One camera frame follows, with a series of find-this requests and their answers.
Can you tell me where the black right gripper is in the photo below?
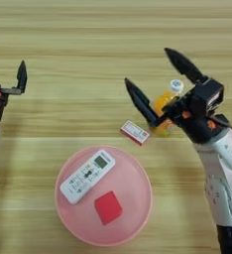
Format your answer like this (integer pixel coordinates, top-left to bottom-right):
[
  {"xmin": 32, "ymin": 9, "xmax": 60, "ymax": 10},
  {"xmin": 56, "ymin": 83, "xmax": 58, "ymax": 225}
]
[{"xmin": 124, "ymin": 48, "xmax": 231, "ymax": 144}]

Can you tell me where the orange juice bottle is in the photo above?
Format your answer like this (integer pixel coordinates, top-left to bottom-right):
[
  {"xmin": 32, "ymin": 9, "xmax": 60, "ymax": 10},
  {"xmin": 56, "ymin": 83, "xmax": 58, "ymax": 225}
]
[{"xmin": 151, "ymin": 78, "xmax": 185, "ymax": 137}]

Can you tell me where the red cube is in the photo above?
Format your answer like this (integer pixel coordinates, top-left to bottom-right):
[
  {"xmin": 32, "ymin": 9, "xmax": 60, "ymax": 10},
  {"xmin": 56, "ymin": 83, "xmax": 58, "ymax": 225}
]
[{"xmin": 93, "ymin": 190, "xmax": 124, "ymax": 226}]

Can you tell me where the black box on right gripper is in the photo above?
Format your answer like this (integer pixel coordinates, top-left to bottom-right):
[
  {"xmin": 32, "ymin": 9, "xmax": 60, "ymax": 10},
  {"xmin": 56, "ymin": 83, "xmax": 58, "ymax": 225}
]
[{"xmin": 192, "ymin": 76, "xmax": 225, "ymax": 117}]

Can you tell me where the small red white box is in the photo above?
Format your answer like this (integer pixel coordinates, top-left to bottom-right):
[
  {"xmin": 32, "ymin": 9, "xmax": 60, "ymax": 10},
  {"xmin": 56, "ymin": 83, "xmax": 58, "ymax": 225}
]
[{"xmin": 119, "ymin": 120, "xmax": 152, "ymax": 147}]

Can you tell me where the pink round plate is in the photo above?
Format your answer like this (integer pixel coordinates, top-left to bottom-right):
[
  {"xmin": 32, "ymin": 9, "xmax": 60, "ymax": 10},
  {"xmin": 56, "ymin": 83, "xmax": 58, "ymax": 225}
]
[{"xmin": 54, "ymin": 145, "xmax": 154, "ymax": 247}]

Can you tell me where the white remote control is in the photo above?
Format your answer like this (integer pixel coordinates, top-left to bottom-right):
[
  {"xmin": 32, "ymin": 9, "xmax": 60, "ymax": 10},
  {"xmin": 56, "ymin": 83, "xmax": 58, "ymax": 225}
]
[{"xmin": 59, "ymin": 149, "xmax": 116, "ymax": 205}]

